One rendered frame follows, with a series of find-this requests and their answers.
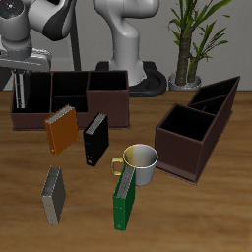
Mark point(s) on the grey striped book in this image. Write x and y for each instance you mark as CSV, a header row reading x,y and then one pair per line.
x,y
56,198

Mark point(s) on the green pot plant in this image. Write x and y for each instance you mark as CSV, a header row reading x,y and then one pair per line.
x,y
183,55

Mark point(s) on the orange book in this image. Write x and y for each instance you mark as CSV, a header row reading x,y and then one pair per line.
x,y
64,133

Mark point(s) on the flat black base plate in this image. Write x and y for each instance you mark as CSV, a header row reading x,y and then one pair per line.
x,y
154,86

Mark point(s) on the white and yellow mug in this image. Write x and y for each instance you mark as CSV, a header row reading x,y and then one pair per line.
x,y
144,170

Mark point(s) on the dark grey pole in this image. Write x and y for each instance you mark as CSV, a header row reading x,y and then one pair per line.
x,y
75,46

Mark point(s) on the dark brown desk caddy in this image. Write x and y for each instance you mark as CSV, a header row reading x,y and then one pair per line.
x,y
106,105
178,154

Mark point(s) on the black book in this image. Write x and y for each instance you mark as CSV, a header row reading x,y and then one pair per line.
x,y
98,141

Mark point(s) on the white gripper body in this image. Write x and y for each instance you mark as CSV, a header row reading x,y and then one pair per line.
x,y
28,61

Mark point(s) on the green book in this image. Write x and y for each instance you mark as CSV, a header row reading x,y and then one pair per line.
x,y
126,205

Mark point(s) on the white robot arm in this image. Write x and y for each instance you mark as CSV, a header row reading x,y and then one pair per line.
x,y
126,49

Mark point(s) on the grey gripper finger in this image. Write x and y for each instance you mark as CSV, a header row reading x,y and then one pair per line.
x,y
25,87
18,88

